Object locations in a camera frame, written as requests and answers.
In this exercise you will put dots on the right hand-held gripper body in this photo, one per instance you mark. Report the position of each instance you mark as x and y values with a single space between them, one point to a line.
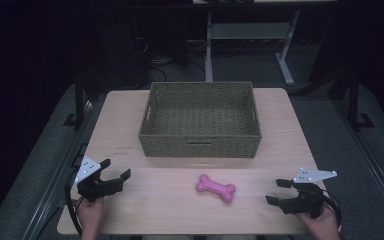
305 200

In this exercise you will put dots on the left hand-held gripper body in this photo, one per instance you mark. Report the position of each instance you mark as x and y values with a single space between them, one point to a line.
95 188

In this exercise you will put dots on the pink bone dog toy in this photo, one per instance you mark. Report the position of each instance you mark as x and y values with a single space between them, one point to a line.
215 187

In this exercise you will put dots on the green woven basket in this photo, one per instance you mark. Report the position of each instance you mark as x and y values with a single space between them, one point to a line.
200 121

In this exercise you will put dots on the person's left hand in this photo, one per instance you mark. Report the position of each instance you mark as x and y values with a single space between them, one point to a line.
90 215

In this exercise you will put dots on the person's right hand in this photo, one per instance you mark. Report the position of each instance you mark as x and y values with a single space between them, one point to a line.
320 225

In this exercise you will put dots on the black metal stand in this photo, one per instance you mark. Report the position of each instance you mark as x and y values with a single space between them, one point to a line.
79 103
353 100

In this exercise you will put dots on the aluminium frame rail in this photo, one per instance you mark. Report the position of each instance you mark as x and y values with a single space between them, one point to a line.
370 160
55 173

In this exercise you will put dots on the white metal desk frame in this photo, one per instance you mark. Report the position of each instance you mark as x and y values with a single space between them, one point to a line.
246 31

